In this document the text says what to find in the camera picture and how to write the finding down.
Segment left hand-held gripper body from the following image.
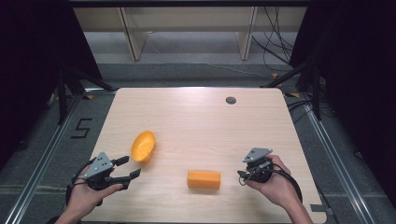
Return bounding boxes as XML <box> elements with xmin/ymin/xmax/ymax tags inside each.
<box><xmin>78</xmin><ymin>151</ymin><xmax>116</xmax><ymax>191</ymax></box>

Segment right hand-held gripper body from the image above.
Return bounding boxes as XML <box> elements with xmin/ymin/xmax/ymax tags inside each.
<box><xmin>242</xmin><ymin>147</ymin><xmax>276</xmax><ymax>185</ymax></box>

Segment orange plastic bowl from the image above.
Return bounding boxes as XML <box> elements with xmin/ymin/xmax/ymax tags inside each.
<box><xmin>130</xmin><ymin>130</ymin><xmax>157</xmax><ymax>164</ymax></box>

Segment orange rectangular block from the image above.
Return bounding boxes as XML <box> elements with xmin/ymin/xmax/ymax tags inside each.
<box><xmin>186</xmin><ymin>170</ymin><xmax>222</xmax><ymax>190</ymax></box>

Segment person's right hand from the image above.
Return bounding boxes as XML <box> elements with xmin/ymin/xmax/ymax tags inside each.
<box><xmin>247</xmin><ymin>154</ymin><xmax>302</xmax><ymax>209</ymax></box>

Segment person's left hand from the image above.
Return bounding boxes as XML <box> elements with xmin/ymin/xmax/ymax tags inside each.
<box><xmin>64</xmin><ymin>178</ymin><xmax>124</xmax><ymax>223</ymax></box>

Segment black metal stand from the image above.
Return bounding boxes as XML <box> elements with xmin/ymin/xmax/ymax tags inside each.
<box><xmin>261</xmin><ymin>59</ymin><xmax>323</xmax><ymax>121</ymax></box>
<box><xmin>55</xmin><ymin>66</ymin><xmax>115</xmax><ymax>126</ymax></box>

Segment black curtain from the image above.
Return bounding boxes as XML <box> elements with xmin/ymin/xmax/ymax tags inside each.
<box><xmin>289</xmin><ymin>0</ymin><xmax>396</xmax><ymax>200</ymax></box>
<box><xmin>0</xmin><ymin>0</ymin><xmax>103</xmax><ymax>171</ymax></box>

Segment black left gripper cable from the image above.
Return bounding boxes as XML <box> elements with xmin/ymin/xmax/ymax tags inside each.
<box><xmin>64</xmin><ymin>157</ymin><xmax>97</xmax><ymax>208</ymax></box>

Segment aluminium floor rail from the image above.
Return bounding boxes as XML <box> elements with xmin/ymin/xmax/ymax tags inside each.
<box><xmin>3</xmin><ymin>89</ymin><xmax>94</xmax><ymax>224</ymax></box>
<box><xmin>299</xmin><ymin>92</ymin><xmax>378</xmax><ymax>224</ymax></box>

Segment black floor cables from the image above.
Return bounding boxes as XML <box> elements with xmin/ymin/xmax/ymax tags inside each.
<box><xmin>286</xmin><ymin>98</ymin><xmax>314</xmax><ymax>124</ymax></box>

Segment bundle of black cables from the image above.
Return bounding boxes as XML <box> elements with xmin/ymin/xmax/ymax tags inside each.
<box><xmin>251</xmin><ymin>7</ymin><xmax>295</xmax><ymax>65</ymax></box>

